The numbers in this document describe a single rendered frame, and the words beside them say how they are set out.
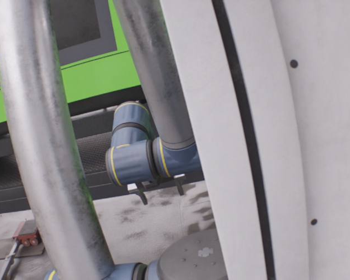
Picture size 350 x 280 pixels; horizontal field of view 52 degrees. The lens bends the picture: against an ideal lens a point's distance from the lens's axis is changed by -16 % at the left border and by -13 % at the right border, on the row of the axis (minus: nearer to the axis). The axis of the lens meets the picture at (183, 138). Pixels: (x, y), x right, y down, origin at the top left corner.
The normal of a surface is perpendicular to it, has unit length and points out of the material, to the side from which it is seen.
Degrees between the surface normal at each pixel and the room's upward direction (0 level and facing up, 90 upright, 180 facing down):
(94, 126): 90
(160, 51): 110
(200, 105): 90
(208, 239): 0
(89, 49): 90
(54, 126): 84
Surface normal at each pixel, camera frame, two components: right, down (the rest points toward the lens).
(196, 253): -0.24, -0.92
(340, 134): 0.05, 0.31
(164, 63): 0.50, 0.46
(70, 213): 0.49, 0.02
